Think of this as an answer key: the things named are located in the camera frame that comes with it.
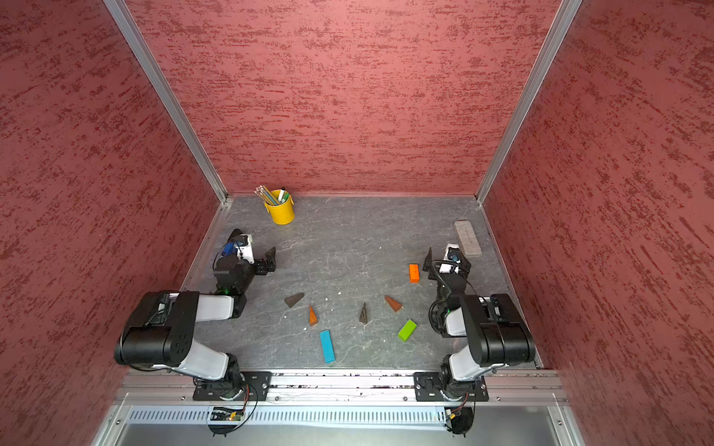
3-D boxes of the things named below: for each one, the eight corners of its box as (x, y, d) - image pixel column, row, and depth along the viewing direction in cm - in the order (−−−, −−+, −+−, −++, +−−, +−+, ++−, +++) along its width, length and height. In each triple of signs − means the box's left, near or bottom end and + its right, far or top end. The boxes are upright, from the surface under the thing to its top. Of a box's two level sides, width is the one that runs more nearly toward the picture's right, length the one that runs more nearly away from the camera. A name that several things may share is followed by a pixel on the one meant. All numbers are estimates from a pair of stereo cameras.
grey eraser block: (461, 256, 104) (464, 251, 101) (453, 225, 114) (455, 219, 111) (478, 257, 104) (482, 251, 101) (469, 225, 114) (471, 219, 111)
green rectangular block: (396, 336, 85) (397, 333, 83) (407, 320, 88) (408, 317, 86) (405, 343, 84) (406, 341, 82) (416, 327, 87) (417, 324, 85)
